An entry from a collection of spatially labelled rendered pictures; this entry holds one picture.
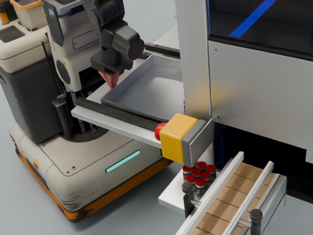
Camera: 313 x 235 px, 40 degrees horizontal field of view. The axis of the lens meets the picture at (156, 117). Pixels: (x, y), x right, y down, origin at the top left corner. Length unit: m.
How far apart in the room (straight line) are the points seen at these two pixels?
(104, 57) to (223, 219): 0.54
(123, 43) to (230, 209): 0.47
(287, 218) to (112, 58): 0.58
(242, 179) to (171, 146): 0.16
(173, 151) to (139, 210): 1.23
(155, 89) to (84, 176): 0.78
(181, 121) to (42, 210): 1.45
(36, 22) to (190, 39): 1.19
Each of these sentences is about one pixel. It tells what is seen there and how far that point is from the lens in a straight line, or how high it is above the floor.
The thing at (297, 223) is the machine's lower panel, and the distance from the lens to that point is 1.01.
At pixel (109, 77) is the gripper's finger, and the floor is 0.97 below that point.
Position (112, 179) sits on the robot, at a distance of 2.00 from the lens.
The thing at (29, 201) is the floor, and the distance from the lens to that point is 2.31.
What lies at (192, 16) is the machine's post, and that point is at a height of 1.25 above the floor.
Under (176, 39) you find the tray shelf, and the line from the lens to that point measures 1.51.
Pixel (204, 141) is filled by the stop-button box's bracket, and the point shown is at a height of 0.99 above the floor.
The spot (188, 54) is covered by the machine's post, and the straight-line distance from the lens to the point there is 0.84.
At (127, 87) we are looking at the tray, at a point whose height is 0.88.
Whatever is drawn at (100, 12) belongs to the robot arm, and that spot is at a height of 1.17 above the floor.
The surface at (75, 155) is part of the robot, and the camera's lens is 2.03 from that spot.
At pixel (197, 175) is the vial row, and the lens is 0.92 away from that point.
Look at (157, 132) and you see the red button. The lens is 0.91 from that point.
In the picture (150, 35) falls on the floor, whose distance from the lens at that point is 3.49.
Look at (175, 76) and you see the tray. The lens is 1.30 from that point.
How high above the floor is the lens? 1.59
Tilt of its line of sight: 38 degrees down
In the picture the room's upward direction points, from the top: 9 degrees counter-clockwise
